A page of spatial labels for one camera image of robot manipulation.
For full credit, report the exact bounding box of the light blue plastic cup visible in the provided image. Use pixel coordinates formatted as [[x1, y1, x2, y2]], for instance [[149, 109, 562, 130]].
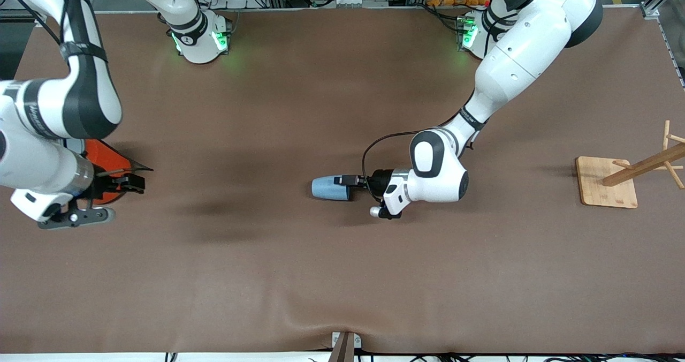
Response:
[[312, 176, 351, 201]]

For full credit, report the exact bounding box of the orange can with grey lid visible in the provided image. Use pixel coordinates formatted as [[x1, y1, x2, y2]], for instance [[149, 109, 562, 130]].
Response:
[[64, 139, 134, 205]]

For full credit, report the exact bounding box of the wooden mug tree stand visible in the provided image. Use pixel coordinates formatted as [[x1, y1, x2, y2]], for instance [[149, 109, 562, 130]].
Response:
[[576, 120, 685, 209]]

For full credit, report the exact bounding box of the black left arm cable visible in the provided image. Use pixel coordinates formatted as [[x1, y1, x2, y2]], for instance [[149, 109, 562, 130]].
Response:
[[362, 131, 429, 192]]

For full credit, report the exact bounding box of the metal camera pole bracket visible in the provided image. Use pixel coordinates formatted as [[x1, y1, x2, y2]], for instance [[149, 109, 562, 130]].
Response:
[[332, 331, 362, 362]]

